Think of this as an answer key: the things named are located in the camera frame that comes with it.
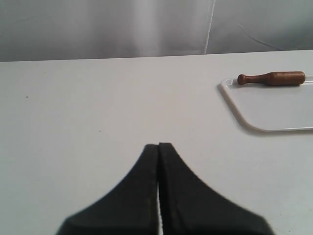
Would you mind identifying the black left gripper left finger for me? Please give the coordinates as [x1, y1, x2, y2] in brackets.
[57, 144, 158, 235]

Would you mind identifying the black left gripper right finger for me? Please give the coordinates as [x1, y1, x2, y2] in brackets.
[158, 143, 274, 235]

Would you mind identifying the brown wooden pestle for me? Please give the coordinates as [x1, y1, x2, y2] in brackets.
[237, 71, 306, 86]

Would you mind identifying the white rectangular tray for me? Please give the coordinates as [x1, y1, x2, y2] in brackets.
[220, 76, 313, 132]

